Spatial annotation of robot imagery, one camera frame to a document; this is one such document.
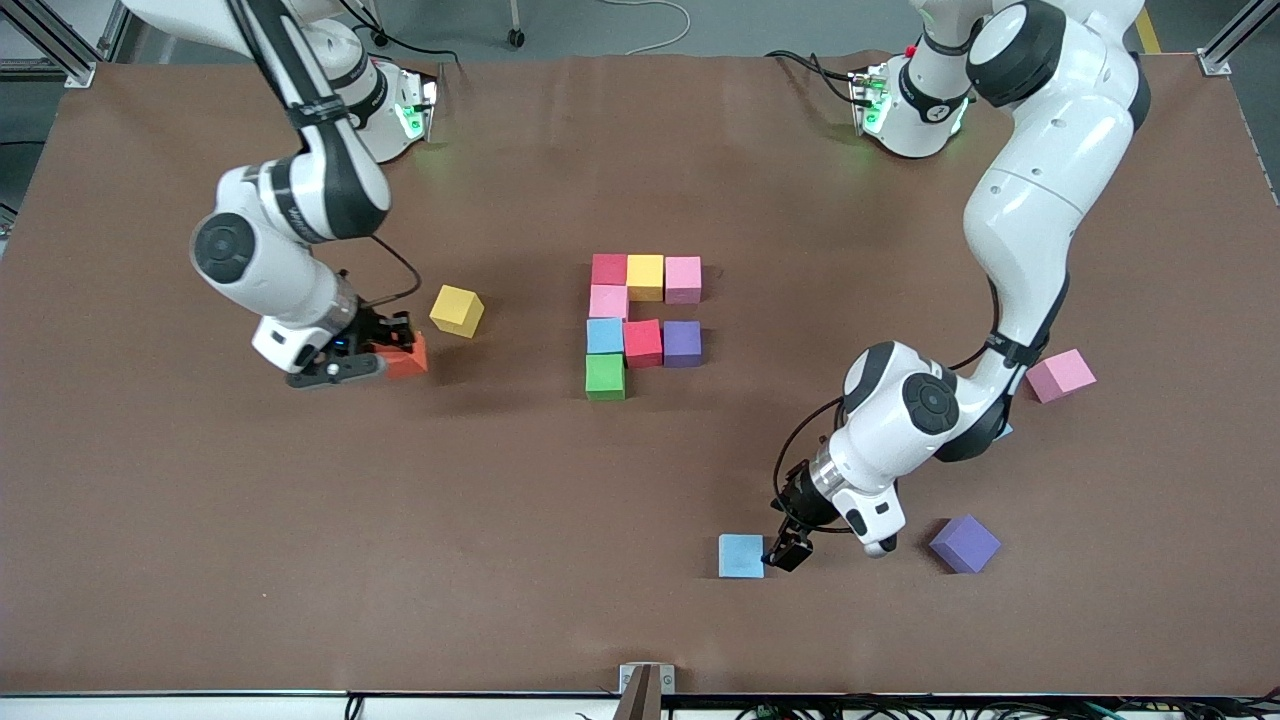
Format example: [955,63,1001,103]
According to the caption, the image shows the brown pole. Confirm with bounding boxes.
[612,665,663,720]

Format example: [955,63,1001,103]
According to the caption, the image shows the brown table mat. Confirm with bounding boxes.
[0,50,1280,698]

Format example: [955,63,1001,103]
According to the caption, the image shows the black arm base cables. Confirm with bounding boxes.
[765,48,871,106]

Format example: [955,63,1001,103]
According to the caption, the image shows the white floor cable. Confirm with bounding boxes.
[600,0,693,57]

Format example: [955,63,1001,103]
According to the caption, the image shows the small metal bracket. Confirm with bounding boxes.
[618,662,677,696]

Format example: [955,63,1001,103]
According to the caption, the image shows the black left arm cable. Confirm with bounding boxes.
[772,278,1003,513]

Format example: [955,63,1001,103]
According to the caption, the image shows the light blue foam block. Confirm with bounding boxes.
[718,534,766,580]

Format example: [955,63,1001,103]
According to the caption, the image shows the white table edge rail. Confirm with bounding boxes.
[0,692,1280,720]

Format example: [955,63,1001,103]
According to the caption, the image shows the aluminium frame post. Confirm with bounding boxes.
[0,0,141,89]
[1197,0,1280,78]

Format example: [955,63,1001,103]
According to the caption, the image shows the yellow foam block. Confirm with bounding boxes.
[429,285,486,339]
[626,254,667,303]

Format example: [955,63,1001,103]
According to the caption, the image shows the orange foam block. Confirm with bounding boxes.
[384,332,430,380]

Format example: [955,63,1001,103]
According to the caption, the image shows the green foam block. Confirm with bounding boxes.
[585,353,629,403]

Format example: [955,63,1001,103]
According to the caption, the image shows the purple foam block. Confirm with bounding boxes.
[662,320,703,369]
[928,514,1003,575]

